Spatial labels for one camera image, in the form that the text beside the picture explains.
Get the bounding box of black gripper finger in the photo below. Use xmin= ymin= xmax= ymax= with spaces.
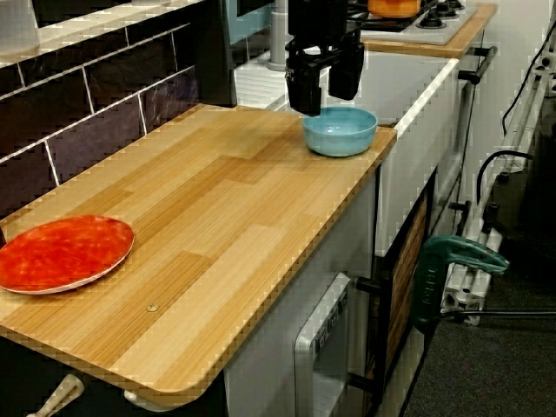
xmin=285 ymin=58 xmax=323 ymax=116
xmin=328 ymin=41 xmax=366 ymax=100

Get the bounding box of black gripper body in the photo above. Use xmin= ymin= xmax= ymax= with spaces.
xmin=284 ymin=0 xmax=364 ymax=67

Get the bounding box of light blue bowl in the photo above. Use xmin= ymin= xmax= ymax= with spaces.
xmin=301 ymin=106 xmax=378 ymax=158

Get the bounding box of grey toy faucet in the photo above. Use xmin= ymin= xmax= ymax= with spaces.
xmin=266 ymin=10 xmax=292 ymax=72

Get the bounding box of black burner grate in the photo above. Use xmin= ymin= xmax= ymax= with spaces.
xmin=347 ymin=0 xmax=440 ymax=32

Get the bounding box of wooden stove countertop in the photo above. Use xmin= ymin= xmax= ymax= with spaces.
xmin=360 ymin=3 xmax=499 ymax=60

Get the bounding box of orange pot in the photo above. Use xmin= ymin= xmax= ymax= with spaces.
xmin=367 ymin=0 xmax=422 ymax=19

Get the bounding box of dark grey cabinet panel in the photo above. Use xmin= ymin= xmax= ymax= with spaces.
xmin=190 ymin=0 xmax=238 ymax=108

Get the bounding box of grey stove top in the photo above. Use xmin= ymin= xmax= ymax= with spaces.
xmin=347 ymin=0 xmax=479 ymax=46

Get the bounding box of white sink unit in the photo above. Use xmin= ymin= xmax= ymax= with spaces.
xmin=234 ymin=36 xmax=460 ymax=257

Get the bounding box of white oven door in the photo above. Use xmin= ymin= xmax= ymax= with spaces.
xmin=436 ymin=80 xmax=477 ymax=209

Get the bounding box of wooden slat crate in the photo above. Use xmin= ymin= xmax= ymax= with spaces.
xmin=385 ymin=193 xmax=429 ymax=373

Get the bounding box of green clamp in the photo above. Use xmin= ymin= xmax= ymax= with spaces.
xmin=411 ymin=235 xmax=511 ymax=334

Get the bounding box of cream shelf ledge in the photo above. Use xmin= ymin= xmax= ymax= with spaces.
xmin=0 ymin=0 xmax=205 ymax=69

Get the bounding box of white dishwasher door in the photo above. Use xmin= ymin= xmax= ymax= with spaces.
xmin=293 ymin=272 xmax=351 ymax=417

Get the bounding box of red plate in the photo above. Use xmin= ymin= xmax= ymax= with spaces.
xmin=0 ymin=214 xmax=136 ymax=295

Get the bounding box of white container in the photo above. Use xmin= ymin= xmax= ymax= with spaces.
xmin=0 ymin=0 xmax=41 ymax=51

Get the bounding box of grey oven bar handle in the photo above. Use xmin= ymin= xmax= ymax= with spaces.
xmin=459 ymin=45 xmax=499 ymax=86

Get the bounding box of thin black cable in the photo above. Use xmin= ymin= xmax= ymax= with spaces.
xmin=502 ymin=0 xmax=556 ymax=135

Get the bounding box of thick black curved cable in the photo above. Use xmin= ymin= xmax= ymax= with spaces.
xmin=476 ymin=150 xmax=534 ymax=208

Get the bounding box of black metal cabinet frame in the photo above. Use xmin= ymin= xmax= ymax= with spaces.
xmin=349 ymin=167 xmax=438 ymax=417

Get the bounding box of silver aluminium frame rail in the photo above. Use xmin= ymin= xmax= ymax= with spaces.
xmin=439 ymin=51 xmax=556 ymax=327

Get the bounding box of white drawer handle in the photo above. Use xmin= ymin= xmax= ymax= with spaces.
xmin=123 ymin=388 xmax=175 ymax=413

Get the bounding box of cream drawer handle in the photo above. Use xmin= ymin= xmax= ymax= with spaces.
xmin=28 ymin=374 xmax=84 ymax=417

